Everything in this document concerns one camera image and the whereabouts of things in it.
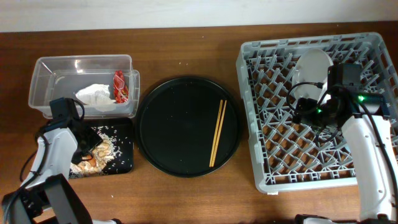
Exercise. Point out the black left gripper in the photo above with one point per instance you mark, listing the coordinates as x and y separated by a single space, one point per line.
96 140

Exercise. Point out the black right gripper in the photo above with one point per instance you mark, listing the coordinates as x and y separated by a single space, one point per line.
305 105

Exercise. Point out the orange carrot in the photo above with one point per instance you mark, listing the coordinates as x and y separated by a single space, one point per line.
87 164

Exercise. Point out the white paper napkin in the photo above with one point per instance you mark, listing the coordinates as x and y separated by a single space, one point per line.
98 96

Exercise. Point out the grey round plate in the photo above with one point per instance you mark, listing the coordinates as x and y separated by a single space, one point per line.
312 66

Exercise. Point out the red snack wrapper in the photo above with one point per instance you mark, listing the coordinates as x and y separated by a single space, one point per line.
120 89

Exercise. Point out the wooden chopstick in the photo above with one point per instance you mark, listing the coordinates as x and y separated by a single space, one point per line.
216 132
219 130

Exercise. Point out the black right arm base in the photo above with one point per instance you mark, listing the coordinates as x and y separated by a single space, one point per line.
314 219

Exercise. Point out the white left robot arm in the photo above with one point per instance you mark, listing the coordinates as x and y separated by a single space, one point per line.
64 140

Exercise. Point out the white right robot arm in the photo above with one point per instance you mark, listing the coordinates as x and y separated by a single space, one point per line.
343 106

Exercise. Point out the grey dishwasher rack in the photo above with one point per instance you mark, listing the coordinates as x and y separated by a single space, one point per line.
283 154

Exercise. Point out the clear plastic waste bin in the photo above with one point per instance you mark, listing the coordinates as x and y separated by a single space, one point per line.
64 76

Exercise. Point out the spilled rice food scraps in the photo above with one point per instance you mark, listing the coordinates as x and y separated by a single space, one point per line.
105 154

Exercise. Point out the black rectangular tray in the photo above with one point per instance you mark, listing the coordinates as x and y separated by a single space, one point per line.
124 127

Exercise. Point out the round black serving tray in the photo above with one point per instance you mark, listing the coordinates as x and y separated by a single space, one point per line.
175 125

